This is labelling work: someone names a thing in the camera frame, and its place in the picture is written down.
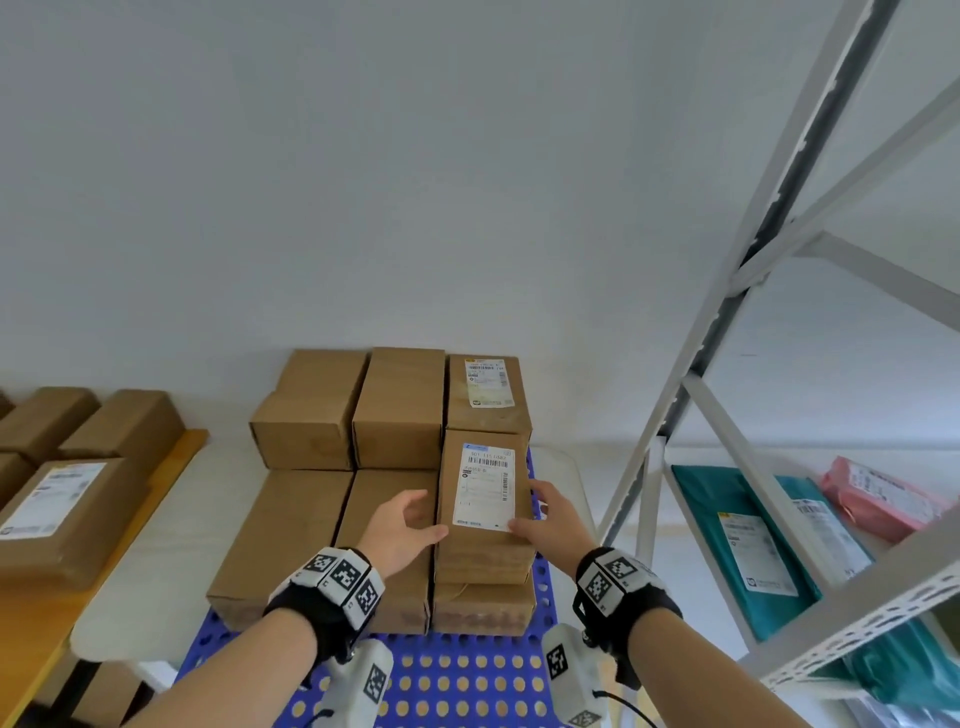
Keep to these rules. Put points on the person's left hand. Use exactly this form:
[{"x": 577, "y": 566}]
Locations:
[{"x": 397, "y": 536}]

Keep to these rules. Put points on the person's right hand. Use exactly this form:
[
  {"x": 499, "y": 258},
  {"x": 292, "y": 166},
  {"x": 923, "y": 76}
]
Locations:
[{"x": 559, "y": 532}]

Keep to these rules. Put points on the wide plain brown parcel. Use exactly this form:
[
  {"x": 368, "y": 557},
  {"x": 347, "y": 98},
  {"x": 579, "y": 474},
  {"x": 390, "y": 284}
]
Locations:
[{"x": 401, "y": 405}]

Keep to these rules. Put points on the taped labelled brown parcel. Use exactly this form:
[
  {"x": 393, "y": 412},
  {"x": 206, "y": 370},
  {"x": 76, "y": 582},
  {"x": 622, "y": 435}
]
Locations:
[{"x": 487, "y": 420}]

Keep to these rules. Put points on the blue perforated plastic pallet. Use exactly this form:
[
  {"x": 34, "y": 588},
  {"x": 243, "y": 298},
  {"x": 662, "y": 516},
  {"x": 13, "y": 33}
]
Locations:
[{"x": 465, "y": 675}]

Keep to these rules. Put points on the pile of brown cardboard parcels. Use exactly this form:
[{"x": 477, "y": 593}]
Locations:
[{"x": 127, "y": 427}]

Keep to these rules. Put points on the person's left forearm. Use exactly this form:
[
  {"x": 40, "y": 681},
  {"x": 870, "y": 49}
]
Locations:
[{"x": 225, "y": 675}]

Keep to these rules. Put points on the person's right forearm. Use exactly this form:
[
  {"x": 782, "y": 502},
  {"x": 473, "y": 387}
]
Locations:
[{"x": 705, "y": 675}]

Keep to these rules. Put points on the black wristband with marker tags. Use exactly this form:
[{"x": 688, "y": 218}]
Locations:
[
  {"x": 645, "y": 607},
  {"x": 307, "y": 615}
]

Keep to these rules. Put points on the grey metal shelf rack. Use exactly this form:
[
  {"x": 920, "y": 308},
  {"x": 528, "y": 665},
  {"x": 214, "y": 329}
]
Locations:
[{"x": 686, "y": 375}]

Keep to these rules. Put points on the white low table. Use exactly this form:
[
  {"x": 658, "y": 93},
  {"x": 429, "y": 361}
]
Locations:
[{"x": 187, "y": 540}]

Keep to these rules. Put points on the pink mailer bag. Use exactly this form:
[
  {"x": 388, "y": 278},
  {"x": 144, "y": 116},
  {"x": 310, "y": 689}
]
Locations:
[{"x": 877, "y": 502}]

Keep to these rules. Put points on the orange wooden table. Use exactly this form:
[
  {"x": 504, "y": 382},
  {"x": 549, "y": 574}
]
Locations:
[{"x": 30, "y": 622}]

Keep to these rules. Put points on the white marker-tagged wrist camera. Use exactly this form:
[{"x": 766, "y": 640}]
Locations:
[
  {"x": 574, "y": 675},
  {"x": 352, "y": 690}
]

